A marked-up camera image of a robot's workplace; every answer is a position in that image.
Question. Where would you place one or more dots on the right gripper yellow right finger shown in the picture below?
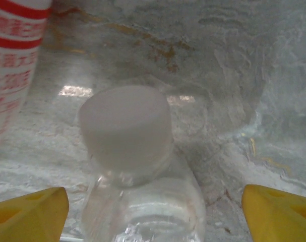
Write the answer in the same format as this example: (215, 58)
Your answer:
(281, 216)

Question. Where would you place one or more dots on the long clear bottle white cap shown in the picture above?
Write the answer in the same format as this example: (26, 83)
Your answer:
(125, 126)

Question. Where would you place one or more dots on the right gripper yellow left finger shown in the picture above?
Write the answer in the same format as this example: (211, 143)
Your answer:
(26, 216)

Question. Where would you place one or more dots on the white-label red-text bottle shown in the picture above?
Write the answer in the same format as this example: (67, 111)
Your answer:
(11, 63)

